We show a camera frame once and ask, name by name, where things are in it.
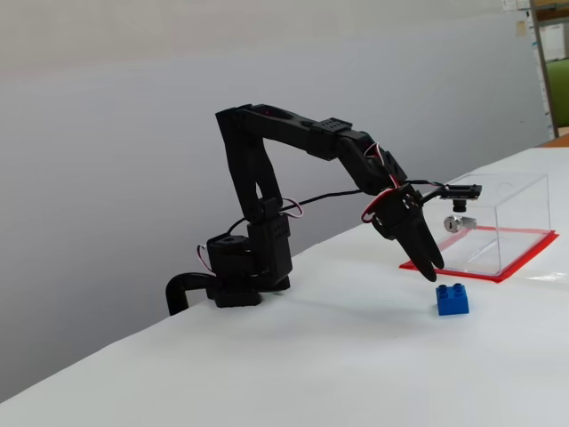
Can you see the grey metal shelf post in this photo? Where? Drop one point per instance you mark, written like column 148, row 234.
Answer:
column 544, row 66

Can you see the silver cam lock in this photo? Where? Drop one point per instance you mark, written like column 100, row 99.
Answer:
column 453, row 224

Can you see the white paper label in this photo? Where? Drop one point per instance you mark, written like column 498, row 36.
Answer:
column 509, row 4

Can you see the black table clamp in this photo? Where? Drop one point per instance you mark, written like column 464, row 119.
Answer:
column 175, row 289

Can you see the green panel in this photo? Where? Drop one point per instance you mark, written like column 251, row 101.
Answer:
column 560, row 93

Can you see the red tape frame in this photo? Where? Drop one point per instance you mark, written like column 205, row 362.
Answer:
column 467, row 275

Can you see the white storage box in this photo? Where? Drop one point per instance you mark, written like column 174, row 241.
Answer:
column 555, row 42

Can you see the transparent plastic box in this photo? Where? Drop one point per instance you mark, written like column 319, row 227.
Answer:
column 524, row 213

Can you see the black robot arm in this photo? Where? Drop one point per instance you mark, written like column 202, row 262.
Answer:
column 249, row 178

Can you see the blue lego brick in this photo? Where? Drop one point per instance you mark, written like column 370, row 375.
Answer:
column 453, row 304

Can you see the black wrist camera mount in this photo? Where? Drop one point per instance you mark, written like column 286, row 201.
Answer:
column 462, row 192

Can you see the wooden desk edge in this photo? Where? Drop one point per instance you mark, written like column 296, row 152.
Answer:
column 558, row 141

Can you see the beige sticky note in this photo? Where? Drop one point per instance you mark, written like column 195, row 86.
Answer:
column 519, row 29

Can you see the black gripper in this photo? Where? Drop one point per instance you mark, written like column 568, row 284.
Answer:
column 400, row 213

